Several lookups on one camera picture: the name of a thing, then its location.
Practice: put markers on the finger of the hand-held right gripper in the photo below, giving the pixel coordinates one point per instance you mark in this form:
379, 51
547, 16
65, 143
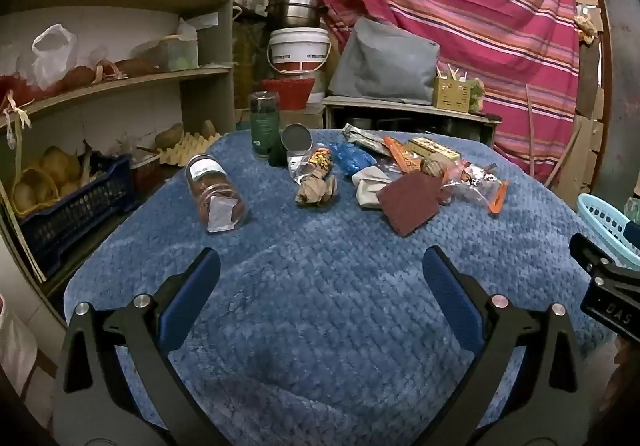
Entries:
632, 229
587, 253

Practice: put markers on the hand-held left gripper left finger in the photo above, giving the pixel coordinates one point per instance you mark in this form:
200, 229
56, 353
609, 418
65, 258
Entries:
195, 286

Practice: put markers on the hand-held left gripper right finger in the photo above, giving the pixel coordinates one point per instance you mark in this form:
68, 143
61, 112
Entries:
447, 291

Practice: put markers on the light blue plastic basket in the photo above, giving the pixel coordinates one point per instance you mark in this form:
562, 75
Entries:
602, 218

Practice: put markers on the maroon square sheet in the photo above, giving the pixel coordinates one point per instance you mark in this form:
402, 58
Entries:
412, 203

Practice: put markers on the clear bag with orange print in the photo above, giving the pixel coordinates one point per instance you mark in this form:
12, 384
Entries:
475, 182

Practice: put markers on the small brown paper ball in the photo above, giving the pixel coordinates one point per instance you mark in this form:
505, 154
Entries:
434, 166

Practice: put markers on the white paper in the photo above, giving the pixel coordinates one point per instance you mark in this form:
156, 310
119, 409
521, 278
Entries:
367, 188

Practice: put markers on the orange wrapper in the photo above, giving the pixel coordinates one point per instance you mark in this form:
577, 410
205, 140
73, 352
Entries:
402, 155

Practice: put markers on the brown paper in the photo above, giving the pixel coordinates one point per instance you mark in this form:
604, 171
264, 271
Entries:
315, 192

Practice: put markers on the blue plastic bag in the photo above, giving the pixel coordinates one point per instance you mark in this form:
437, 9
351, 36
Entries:
352, 156

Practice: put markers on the silver foil wrapper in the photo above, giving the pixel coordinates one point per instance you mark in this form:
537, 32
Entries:
365, 138

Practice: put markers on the orange yellow snack packet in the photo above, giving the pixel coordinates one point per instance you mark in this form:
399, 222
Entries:
320, 159

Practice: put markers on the clear jar with brown contents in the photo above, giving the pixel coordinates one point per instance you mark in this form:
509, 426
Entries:
210, 186

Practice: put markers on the yellow egg tray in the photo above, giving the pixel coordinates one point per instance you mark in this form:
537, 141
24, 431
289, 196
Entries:
190, 150

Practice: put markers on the wooden stick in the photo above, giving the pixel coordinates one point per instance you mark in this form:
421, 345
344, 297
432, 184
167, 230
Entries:
532, 125

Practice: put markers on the dark blue plastic crate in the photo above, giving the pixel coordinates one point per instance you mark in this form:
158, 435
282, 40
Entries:
75, 216

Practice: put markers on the yellow printed box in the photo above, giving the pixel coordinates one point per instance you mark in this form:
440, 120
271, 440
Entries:
434, 149

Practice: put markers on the brown potato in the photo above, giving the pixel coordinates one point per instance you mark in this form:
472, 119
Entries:
170, 135
208, 128

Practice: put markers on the wooden framed door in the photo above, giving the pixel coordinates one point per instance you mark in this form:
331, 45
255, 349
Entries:
622, 75

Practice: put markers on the green bottle with dark cap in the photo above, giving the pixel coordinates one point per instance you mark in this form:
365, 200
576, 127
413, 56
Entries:
263, 125

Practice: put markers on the yellow net bag of potatoes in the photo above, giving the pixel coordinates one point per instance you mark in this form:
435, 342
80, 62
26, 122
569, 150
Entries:
45, 175

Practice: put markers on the low wooden cabinet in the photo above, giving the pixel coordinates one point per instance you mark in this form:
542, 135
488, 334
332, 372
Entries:
400, 104

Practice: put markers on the green leafy vegetable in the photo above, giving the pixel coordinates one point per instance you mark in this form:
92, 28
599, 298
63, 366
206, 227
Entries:
476, 93

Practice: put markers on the yellow wicker box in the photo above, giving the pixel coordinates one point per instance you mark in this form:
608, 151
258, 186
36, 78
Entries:
450, 94

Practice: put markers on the red woven basket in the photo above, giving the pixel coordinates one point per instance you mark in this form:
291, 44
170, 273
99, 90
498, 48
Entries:
287, 93

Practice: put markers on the sweet potato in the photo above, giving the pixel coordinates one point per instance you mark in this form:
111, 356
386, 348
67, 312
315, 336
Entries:
80, 75
135, 67

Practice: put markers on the clear plastic container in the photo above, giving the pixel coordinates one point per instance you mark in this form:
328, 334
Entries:
172, 53

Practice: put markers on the grey cushion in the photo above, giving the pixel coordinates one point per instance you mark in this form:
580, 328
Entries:
382, 63

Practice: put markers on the white plastic bucket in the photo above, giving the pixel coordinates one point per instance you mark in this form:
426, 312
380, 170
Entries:
299, 50

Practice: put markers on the pink striped cloth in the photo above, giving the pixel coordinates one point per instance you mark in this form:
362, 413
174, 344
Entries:
475, 15

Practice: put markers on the white plastic bag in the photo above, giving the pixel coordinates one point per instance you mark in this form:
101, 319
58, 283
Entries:
52, 53

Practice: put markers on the stacked steel pots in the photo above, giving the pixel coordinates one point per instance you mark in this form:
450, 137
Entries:
292, 8

